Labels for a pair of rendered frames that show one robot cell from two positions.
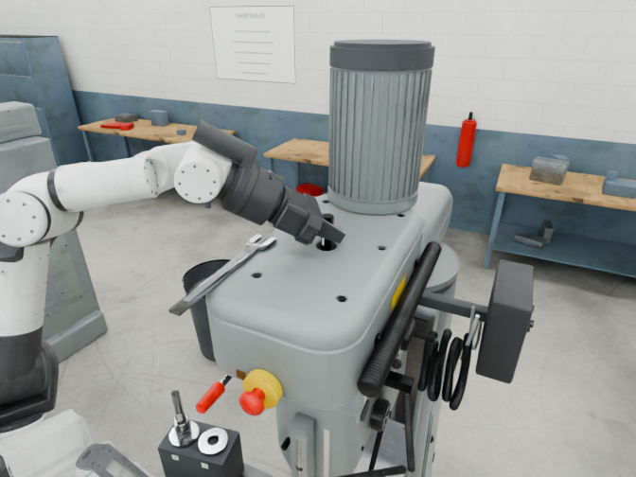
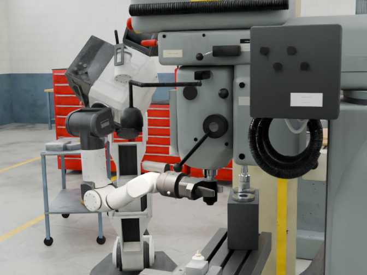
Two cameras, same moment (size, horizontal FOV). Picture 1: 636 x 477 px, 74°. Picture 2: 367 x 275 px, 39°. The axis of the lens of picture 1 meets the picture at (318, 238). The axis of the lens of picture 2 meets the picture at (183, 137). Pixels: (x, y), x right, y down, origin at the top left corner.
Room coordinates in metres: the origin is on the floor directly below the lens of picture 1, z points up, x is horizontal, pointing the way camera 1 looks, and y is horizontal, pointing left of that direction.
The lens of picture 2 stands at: (0.39, -1.61, 1.67)
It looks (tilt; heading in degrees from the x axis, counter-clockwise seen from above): 10 degrees down; 83
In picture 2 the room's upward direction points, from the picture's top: 1 degrees counter-clockwise
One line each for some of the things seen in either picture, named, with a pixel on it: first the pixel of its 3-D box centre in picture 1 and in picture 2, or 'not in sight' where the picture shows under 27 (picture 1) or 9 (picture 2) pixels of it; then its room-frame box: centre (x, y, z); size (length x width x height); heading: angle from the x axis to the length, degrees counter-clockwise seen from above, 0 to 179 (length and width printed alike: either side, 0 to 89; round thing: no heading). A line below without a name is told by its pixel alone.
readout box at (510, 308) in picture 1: (507, 319); (295, 72); (0.78, -0.45, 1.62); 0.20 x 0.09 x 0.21; 155
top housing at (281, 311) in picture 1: (329, 278); (213, 4); (0.67, -0.02, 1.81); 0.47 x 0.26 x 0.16; 155
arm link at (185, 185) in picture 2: not in sight; (186, 187); (0.59, 0.04, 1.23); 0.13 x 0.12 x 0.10; 50
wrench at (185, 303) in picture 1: (226, 270); not in sight; (0.57, 0.15, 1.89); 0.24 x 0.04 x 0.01; 155
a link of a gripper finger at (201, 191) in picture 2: not in sight; (205, 192); (0.64, -0.04, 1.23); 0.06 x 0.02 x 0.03; 140
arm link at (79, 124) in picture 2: not in sight; (88, 130); (0.26, 0.33, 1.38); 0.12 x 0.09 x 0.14; 141
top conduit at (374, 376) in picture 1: (406, 301); (206, 7); (0.62, -0.16, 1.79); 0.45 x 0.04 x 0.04; 155
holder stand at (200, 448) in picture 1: (203, 457); (243, 216); (0.86, 0.37, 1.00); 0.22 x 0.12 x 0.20; 75
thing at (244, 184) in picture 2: (183, 427); (244, 183); (0.87, 0.42, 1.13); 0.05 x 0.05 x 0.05
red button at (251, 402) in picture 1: (254, 399); (132, 23); (0.43, 0.09, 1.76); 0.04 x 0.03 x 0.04; 65
